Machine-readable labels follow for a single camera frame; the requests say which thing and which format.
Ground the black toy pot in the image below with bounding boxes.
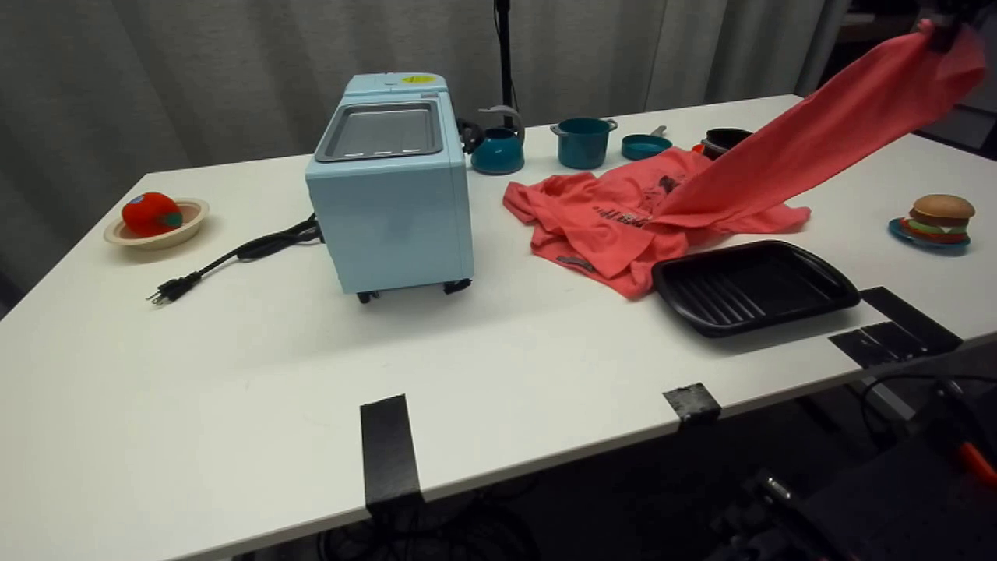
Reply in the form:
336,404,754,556
700,124,754,162

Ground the toy burger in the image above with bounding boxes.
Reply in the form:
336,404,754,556
897,190,981,250

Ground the black power cord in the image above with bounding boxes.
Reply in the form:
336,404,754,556
146,213,327,310

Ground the red toy tomato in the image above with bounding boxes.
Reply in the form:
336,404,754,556
118,188,186,241

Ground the blue small plate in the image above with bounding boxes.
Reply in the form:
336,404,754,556
886,215,975,260

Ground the light blue toaster oven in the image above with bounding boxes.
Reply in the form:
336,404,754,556
303,69,475,307

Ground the teal toy kettle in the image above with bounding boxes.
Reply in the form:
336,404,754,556
458,103,528,177

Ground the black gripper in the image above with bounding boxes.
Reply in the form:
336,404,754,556
917,0,984,56

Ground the black camera tripod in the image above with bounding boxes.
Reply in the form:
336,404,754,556
490,0,520,110

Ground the red food on plate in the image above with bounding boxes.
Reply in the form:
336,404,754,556
98,196,213,253

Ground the teal toy pot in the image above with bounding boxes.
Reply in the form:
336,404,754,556
548,117,619,176

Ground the black grill tray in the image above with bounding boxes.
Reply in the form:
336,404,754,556
649,236,866,341

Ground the teal toy frying pan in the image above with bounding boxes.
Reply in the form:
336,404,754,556
617,124,675,166

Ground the black tape strip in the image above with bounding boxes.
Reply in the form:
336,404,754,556
356,394,428,514
827,285,964,371
659,379,725,427

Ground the peach shirt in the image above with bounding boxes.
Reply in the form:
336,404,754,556
502,19,990,303

